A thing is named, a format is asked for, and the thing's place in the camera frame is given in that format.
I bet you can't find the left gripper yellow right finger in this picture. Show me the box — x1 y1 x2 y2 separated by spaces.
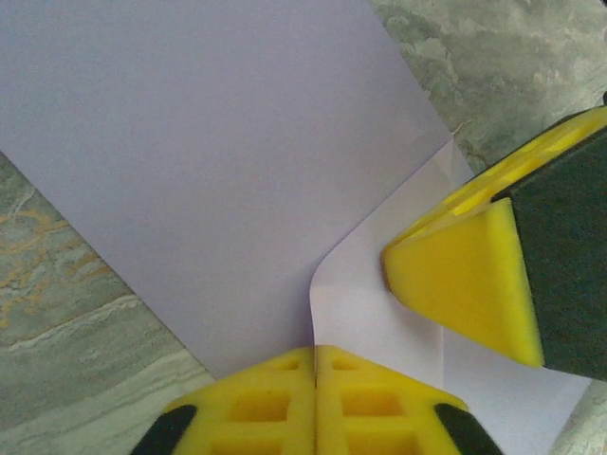
316 344 504 455

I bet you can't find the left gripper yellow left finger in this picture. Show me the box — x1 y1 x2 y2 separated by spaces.
135 345 317 455

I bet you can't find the lilac paper sheet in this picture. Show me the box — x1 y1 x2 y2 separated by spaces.
0 0 592 455

